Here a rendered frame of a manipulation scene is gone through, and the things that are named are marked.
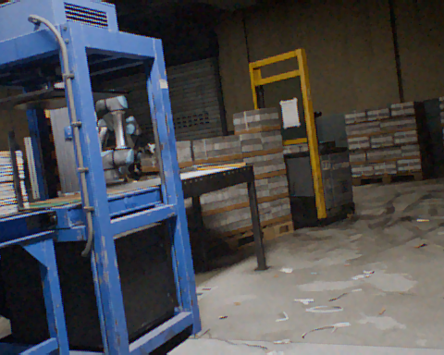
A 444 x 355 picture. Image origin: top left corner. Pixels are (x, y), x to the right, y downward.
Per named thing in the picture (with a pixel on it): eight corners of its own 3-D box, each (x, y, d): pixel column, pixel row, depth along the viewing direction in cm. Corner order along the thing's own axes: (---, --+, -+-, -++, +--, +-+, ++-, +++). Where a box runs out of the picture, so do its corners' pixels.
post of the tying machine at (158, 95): (190, 330, 297) (149, 42, 289) (203, 331, 293) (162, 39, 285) (180, 336, 289) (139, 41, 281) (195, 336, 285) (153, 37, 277)
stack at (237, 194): (158, 263, 497) (144, 172, 492) (248, 237, 575) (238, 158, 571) (184, 266, 468) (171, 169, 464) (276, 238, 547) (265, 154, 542)
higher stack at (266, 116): (248, 237, 575) (231, 114, 568) (266, 231, 595) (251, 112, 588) (275, 238, 546) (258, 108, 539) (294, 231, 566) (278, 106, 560)
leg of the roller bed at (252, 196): (260, 267, 424) (248, 180, 420) (266, 267, 421) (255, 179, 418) (257, 269, 419) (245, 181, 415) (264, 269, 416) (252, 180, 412)
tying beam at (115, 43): (32, 89, 329) (30, 72, 329) (164, 58, 286) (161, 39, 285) (-74, 84, 270) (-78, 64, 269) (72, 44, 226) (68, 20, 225)
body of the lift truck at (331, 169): (279, 224, 632) (270, 155, 628) (309, 215, 669) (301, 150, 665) (328, 225, 581) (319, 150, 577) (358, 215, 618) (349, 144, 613)
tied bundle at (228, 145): (194, 165, 531) (191, 140, 530) (216, 161, 551) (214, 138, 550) (220, 162, 503) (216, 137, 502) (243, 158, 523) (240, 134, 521)
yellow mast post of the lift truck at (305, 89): (314, 218, 575) (293, 50, 566) (320, 216, 581) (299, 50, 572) (322, 218, 569) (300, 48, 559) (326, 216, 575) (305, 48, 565)
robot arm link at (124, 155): (117, 166, 426) (107, 97, 425) (136, 164, 425) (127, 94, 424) (113, 166, 414) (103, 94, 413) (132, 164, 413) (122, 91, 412)
